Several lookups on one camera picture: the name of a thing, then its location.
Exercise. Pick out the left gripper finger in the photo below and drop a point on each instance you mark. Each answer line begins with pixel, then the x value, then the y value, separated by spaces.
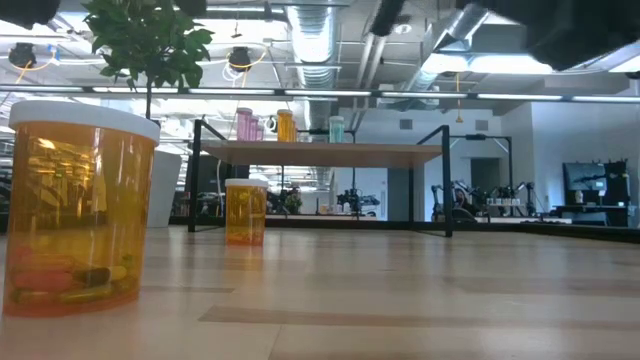
pixel 190 6

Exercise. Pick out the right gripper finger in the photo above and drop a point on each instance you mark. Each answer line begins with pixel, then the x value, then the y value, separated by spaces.
pixel 390 15

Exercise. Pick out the teal medicine bottle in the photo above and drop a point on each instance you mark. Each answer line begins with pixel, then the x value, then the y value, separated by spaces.
pixel 336 130

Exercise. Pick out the pink medicine bottle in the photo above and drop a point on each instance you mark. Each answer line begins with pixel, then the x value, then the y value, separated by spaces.
pixel 256 130
pixel 262 133
pixel 244 123

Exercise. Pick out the large orange medicine bottle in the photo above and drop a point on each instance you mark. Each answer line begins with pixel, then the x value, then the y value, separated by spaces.
pixel 246 215
pixel 75 200

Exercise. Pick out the black background robot arm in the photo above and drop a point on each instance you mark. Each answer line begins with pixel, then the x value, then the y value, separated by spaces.
pixel 350 200

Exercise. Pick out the green leafy plant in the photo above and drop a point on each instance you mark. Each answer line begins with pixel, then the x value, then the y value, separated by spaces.
pixel 150 35

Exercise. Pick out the bright ceiling light panel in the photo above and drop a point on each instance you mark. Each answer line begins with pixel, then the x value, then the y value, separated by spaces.
pixel 475 64

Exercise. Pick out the long ceiling light bar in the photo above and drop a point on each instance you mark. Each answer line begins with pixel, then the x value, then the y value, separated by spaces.
pixel 325 93

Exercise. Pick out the black ceiling dome camera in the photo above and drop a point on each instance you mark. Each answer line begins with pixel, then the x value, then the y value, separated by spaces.
pixel 22 54
pixel 240 57

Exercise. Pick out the silver slanted ceiling duct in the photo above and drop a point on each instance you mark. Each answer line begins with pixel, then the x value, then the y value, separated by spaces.
pixel 445 40

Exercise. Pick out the silver round ceiling duct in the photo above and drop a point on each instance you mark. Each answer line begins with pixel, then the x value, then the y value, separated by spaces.
pixel 312 45

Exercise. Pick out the black metal gantry frame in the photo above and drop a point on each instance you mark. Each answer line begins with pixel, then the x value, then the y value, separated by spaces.
pixel 482 136

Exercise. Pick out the wooden shelf with black frame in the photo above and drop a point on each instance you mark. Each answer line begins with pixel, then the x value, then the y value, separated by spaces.
pixel 325 152

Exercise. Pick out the black wall monitor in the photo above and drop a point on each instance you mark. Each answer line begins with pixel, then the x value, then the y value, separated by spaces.
pixel 582 177

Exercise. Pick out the black aluminium table frame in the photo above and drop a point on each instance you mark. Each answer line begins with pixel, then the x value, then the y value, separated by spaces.
pixel 575 231

